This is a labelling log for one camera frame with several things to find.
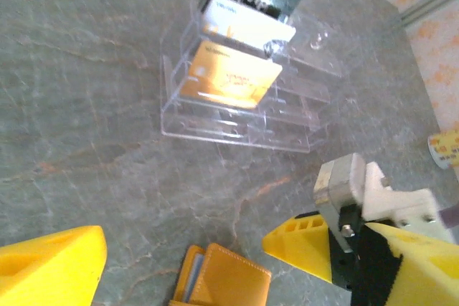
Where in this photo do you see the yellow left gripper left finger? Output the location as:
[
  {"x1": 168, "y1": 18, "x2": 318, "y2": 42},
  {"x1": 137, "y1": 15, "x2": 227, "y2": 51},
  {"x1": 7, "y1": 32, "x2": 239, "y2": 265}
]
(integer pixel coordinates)
[{"x1": 0, "y1": 225, "x2": 108, "y2": 306}]

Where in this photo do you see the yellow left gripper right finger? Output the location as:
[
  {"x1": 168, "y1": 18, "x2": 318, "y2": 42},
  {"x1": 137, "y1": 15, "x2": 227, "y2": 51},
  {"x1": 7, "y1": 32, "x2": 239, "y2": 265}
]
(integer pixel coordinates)
[{"x1": 365, "y1": 222, "x2": 459, "y2": 306}]

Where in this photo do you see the yellow leather card holder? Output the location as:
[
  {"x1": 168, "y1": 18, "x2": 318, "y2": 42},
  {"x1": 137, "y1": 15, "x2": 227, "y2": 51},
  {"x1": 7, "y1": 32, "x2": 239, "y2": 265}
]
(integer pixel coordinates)
[{"x1": 167, "y1": 242, "x2": 273, "y2": 306}]

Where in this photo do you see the clear acrylic card stand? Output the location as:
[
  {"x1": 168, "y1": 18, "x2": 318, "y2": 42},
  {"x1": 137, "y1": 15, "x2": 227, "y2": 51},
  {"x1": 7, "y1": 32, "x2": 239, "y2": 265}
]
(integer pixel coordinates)
[{"x1": 159, "y1": 0, "x2": 346, "y2": 153}]

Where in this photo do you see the gold card orange script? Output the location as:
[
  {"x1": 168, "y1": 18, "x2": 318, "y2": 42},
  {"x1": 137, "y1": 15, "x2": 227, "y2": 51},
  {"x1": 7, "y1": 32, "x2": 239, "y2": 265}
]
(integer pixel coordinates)
[{"x1": 178, "y1": 40, "x2": 284, "y2": 109}]

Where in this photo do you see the white silver card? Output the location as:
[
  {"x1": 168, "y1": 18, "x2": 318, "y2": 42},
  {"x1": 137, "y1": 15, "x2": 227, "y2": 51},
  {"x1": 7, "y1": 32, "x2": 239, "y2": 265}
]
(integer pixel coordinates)
[{"x1": 199, "y1": 0, "x2": 298, "y2": 52}]

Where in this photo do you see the white yellow printed jar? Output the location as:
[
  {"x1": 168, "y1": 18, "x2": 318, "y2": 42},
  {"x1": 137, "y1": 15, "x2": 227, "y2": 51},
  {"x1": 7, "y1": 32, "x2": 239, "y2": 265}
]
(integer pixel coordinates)
[{"x1": 427, "y1": 129, "x2": 459, "y2": 170}]

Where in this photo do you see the aluminium frame post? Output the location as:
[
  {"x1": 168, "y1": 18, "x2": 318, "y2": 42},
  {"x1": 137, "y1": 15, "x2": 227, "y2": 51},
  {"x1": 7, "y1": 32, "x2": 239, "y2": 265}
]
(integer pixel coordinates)
[{"x1": 397, "y1": 0, "x2": 459, "y2": 30}]

